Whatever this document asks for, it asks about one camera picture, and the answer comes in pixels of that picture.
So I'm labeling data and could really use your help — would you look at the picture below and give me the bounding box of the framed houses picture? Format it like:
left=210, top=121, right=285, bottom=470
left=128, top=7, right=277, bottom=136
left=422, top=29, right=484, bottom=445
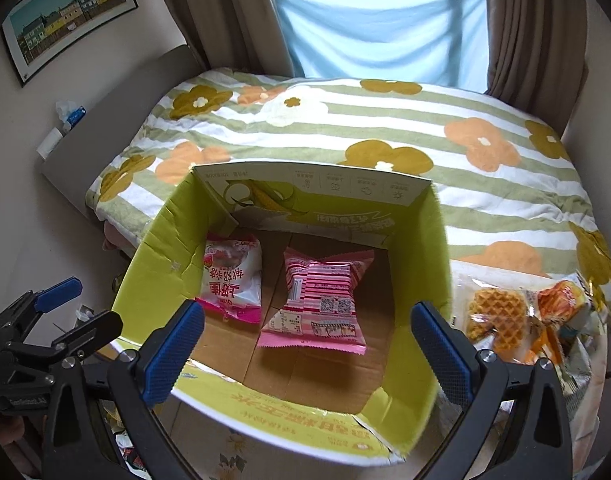
left=2, top=0, right=138, bottom=84

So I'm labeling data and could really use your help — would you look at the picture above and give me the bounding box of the light blue window cloth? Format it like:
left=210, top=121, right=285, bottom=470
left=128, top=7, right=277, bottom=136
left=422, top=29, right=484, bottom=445
left=274, top=0, right=489, bottom=93

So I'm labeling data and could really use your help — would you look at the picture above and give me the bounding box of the floral striped quilt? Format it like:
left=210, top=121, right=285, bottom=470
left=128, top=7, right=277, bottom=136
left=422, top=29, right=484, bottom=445
left=85, top=68, right=611, bottom=309

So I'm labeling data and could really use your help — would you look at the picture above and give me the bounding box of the waffle in clear wrapper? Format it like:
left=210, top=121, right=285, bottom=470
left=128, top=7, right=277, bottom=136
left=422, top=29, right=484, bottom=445
left=452, top=274, right=540, bottom=364

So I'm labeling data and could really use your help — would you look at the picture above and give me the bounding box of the strawberry snack bag white pink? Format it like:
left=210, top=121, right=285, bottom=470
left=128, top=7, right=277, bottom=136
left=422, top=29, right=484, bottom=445
left=195, top=235, right=262, bottom=325

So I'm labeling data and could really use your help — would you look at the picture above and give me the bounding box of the green cardboard box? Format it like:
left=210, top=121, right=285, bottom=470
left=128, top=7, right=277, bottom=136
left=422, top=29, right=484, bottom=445
left=114, top=160, right=451, bottom=467

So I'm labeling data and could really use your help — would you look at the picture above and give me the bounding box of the orange snack bag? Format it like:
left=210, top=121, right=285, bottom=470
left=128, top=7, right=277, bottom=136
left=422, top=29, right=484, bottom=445
left=526, top=273, right=592, bottom=365

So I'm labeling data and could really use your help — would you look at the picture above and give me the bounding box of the grey headboard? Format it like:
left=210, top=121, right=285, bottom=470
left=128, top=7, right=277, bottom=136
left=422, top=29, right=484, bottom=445
left=41, top=44, right=202, bottom=222

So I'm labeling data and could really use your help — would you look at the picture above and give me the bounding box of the brown curtain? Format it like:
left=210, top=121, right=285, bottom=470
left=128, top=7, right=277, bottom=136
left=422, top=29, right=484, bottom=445
left=487, top=0, right=587, bottom=134
left=164, top=0, right=295, bottom=77

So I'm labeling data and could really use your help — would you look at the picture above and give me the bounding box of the pink striped snack bag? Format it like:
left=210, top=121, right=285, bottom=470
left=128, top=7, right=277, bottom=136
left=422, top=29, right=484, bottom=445
left=258, top=248, right=375, bottom=356

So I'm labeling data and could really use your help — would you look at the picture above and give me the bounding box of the right brown curtain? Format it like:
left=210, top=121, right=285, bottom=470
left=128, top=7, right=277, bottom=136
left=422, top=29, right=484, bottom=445
left=487, top=0, right=587, bottom=134

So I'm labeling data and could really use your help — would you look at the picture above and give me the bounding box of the left brown curtain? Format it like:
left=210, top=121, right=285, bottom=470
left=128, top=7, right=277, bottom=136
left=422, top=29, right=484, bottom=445
left=164, top=0, right=295, bottom=77

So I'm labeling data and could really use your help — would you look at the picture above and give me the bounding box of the blue white tissue pack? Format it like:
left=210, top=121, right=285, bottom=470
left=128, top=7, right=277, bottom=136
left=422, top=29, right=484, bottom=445
left=55, top=101, right=86, bottom=133

